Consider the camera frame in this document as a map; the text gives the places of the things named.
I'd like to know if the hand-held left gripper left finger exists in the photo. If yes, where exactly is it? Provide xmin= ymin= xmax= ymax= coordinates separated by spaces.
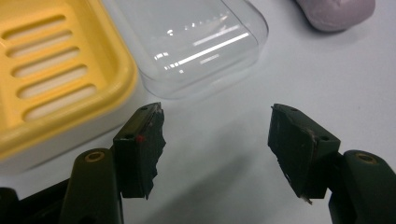
xmin=58 ymin=102 xmax=167 ymax=224

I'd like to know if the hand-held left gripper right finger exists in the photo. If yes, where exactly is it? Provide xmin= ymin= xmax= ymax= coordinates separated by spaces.
xmin=267 ymin=103 xmax=396 ymax=224

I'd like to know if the yellow soap dish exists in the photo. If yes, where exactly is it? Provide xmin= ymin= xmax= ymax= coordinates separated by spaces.
xmin=0 ymin=0 xmax=139 ymax=175

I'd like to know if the clear plastic soap dish lid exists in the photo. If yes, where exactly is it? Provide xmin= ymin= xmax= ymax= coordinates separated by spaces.
xmin=101 ymin=0 xmax=270 ymax=101

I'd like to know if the purple soap bar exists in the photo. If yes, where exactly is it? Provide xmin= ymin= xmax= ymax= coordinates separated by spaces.
xmin=293 ymin=0 xmax=376 ymax=33

